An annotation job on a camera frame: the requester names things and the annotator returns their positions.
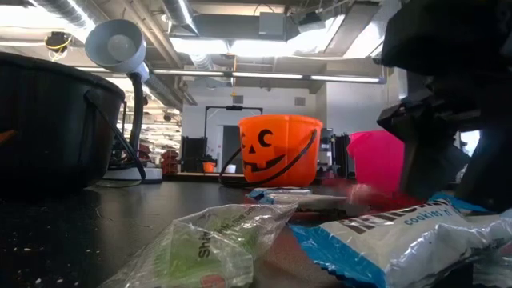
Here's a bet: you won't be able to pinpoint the red Skittles candy pack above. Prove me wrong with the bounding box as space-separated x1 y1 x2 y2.
346 182 425 213

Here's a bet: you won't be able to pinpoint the white blue Hershey's bar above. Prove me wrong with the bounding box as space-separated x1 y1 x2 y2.
246 189 350 215
290 198 493 288
259 186 314 194

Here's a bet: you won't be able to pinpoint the pink plastic bucket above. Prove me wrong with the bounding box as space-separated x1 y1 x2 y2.
346 129 406 193

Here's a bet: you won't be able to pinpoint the clear grey gummy pack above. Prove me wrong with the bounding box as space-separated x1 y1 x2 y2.
467 210 512 288

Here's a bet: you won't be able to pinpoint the black equipment rack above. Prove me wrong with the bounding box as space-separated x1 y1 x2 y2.
319 127 353 179

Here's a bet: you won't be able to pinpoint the ceiling light tube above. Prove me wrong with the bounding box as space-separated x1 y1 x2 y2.
151 68 226 78
230 71 305 80
310 74 383 84

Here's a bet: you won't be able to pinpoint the orange pumpkin face bucket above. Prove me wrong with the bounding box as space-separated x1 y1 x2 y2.
218 114 324 189

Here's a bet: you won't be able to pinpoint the grey ceiling box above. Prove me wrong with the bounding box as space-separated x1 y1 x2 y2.
258 11 287 36

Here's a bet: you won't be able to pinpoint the clear green gummy pack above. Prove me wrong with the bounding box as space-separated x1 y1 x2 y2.
98 202 299 288

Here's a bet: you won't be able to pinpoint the black cabinet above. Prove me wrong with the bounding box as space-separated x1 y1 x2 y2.
181 135 208 174

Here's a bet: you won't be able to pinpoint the storage shelves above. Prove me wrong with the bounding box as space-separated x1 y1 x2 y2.
119 99 183 169

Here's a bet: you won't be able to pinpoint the black table mat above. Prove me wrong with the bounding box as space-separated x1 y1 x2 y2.
0 175 512 288

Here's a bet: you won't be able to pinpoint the white desk lamp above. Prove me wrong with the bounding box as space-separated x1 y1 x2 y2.
84 18 164 185

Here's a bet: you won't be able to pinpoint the black plastic bucket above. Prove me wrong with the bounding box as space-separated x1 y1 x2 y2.
0 50 147 193

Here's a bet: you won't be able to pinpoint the black overhead device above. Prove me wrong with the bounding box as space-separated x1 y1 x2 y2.
43 30 73 61

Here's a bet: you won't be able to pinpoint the black gantry frame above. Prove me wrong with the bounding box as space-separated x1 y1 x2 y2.
203 105 264 173

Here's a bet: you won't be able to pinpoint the silver ceiling duct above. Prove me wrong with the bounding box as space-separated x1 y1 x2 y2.
162 0 200 36
35 0 97 29

